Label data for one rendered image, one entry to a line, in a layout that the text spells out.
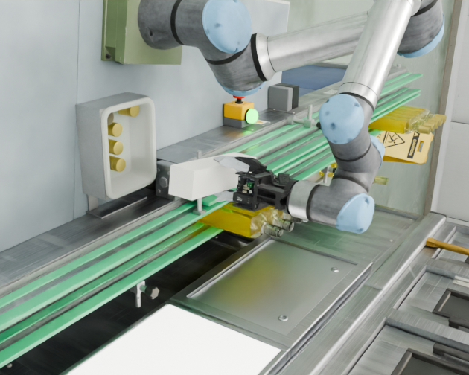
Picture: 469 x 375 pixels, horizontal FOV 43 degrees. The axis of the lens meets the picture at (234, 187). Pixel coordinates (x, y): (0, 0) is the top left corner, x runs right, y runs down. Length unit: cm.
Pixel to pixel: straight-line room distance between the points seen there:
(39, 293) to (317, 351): 59
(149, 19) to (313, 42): 38
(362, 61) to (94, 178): 69
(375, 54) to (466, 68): 623
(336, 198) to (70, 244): 60
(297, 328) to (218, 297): 23
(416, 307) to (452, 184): 612
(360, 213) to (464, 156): 648
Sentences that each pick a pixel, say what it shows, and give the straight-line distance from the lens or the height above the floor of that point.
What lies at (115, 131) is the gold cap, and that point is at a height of 81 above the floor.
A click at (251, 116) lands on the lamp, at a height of 85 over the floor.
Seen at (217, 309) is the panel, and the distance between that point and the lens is 144.
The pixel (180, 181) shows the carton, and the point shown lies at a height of 108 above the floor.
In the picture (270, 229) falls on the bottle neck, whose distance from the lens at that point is 153.
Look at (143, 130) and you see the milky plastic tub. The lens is 152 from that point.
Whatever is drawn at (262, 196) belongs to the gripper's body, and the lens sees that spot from 117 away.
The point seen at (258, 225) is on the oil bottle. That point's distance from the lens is 154.
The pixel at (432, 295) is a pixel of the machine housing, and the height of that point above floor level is 149.
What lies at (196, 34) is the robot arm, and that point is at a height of 98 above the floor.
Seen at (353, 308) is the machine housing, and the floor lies 136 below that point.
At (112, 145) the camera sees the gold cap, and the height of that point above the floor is 81.
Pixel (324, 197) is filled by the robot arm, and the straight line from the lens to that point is 113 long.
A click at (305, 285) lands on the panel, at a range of 156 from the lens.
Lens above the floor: 180
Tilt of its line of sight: 31 degrees down
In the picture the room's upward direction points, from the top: 105 degrees clockwise
